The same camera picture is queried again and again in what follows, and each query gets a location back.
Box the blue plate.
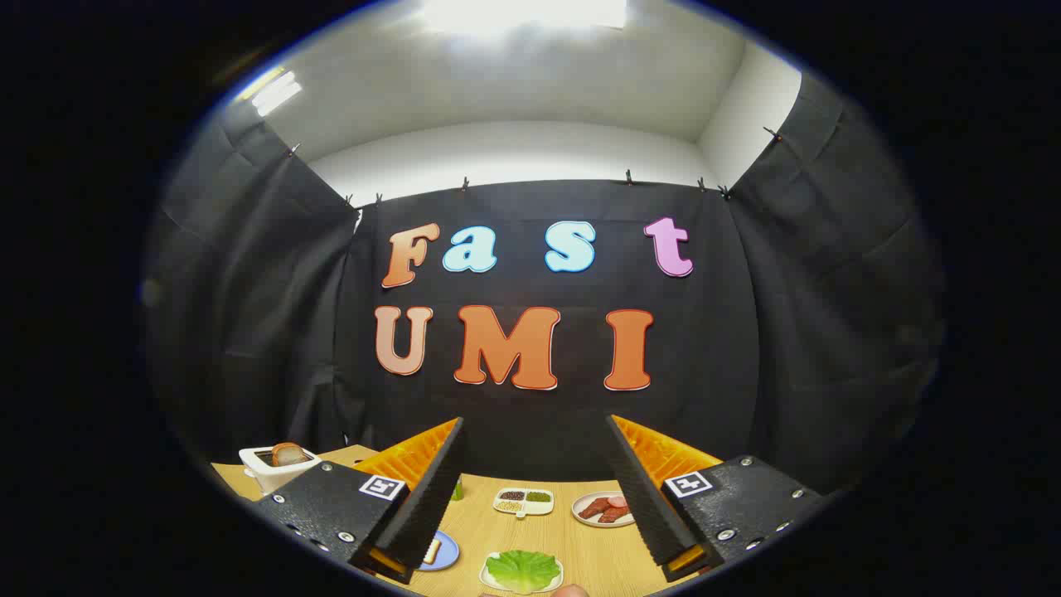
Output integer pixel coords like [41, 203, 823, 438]
[417, 531, 461, 572]

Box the white square plate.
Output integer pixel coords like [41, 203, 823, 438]
[480, 551, 565, 596]

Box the white oval plate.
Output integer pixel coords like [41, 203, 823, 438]
[572, 491, 637, 529]

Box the white toaster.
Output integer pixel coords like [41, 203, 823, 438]
[239, 445, 322, 497]

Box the green lettuce leaf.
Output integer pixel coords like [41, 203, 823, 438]
[486, 550, 561, 595]

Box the small ceiling light panel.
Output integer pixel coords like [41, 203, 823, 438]
[249, 70, 303, 117]

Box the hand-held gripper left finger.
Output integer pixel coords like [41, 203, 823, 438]
[251, 417, 467, 585]

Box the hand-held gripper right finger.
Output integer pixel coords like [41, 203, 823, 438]
[605, 414, 823, 583]

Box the large ceiling light panel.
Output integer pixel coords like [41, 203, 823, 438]
[423, 0, 628, 34]

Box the black backdrop cloth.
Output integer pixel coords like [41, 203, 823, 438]
[141, 75, 946, 498]

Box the white divided dish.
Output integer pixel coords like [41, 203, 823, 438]
[493, 488, 555, 519]

